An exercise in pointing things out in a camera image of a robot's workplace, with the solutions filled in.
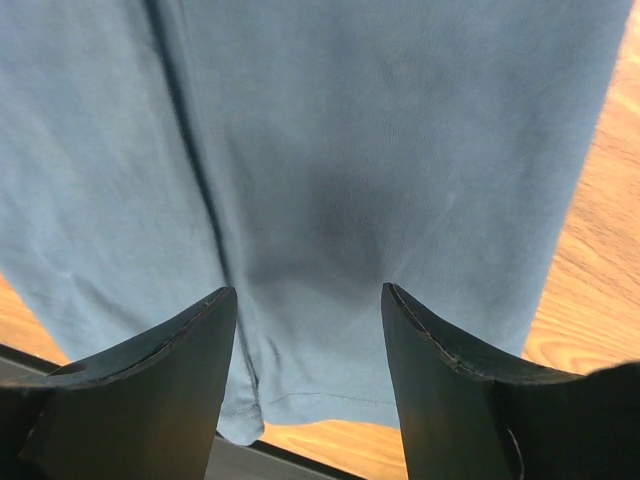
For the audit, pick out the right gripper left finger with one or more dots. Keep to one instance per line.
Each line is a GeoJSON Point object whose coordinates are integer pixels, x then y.
{"type": "Point", "coordinates": [182, 364]}

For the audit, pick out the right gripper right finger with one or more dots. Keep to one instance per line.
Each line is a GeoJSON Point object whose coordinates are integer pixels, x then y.
{"type": "Point", "coordinates": [468, 410]}

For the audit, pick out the blue-grey t-shirt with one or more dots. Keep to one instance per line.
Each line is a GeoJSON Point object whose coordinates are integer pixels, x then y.
{"type": "Point", "coordinates": [304, 153]}

